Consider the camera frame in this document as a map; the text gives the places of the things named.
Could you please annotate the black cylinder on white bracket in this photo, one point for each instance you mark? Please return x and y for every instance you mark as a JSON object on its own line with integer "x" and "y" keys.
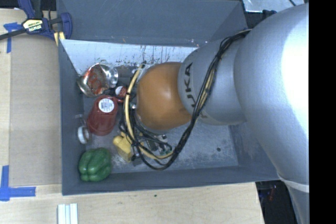
{"x": 163, "y": 138}

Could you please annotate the small red and white toy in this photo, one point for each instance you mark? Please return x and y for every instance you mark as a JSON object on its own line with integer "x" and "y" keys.
{"x": 120, "y": 91}

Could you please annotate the red plastic cup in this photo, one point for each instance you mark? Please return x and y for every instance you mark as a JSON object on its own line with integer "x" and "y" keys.
{"x": 103, "y": 116}

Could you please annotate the grey metal bin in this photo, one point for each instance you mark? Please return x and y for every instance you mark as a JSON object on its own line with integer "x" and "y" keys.
{"x": 147, "y": 18}

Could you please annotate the yellow plastic toy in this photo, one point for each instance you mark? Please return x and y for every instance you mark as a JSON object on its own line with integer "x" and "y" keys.
{"x": 121, "y": 144}

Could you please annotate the green toy bell pepper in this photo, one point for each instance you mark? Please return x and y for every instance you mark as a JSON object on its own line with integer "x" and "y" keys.
{"x": 94, "y": 165}

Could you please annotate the pale wood flat board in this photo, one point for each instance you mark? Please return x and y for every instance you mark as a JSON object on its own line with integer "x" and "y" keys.
{"x": 34, "y": 112}

